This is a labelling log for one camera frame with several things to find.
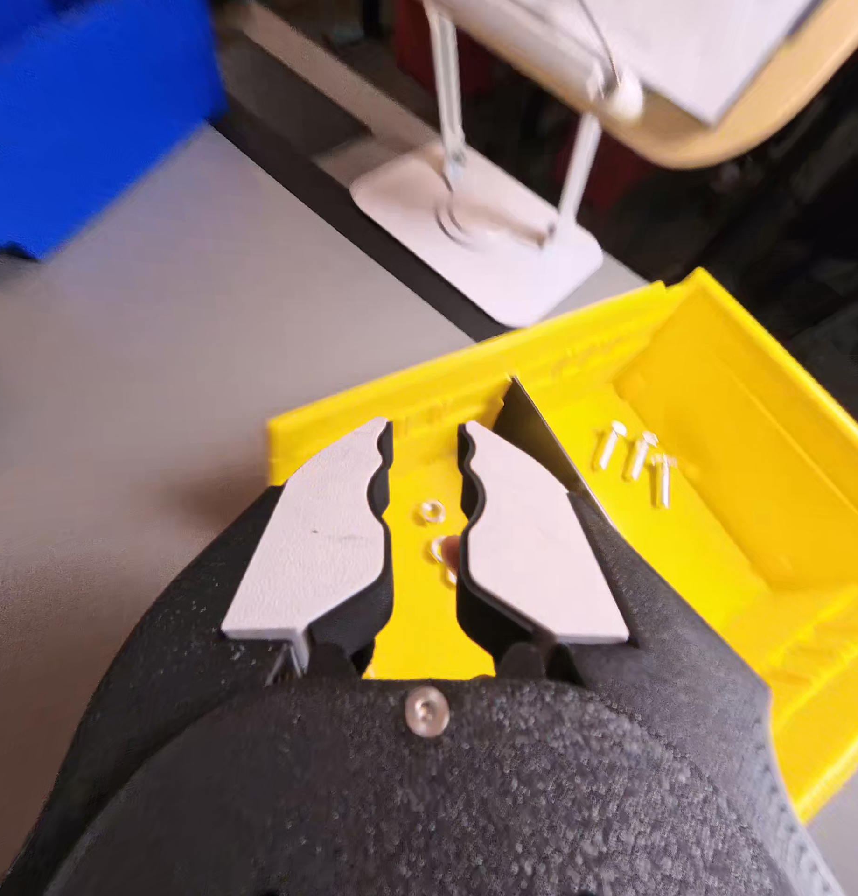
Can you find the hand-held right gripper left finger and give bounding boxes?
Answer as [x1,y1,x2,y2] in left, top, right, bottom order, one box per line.
[221,418,395,676]

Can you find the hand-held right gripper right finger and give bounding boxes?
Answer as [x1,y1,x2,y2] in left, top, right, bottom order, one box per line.
[457,420,631,676]

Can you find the yellow plastic bin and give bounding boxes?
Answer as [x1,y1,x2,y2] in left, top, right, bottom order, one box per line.
[266,268,858,823]

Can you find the blue plastic bin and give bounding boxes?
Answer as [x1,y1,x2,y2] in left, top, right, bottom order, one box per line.
[0,0,227,260]

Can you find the black bin divider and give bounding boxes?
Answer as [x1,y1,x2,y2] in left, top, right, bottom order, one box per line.
[492,376,612,522]

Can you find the white instruction sheet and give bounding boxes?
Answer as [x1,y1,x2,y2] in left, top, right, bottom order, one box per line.
[576,0,822,126]

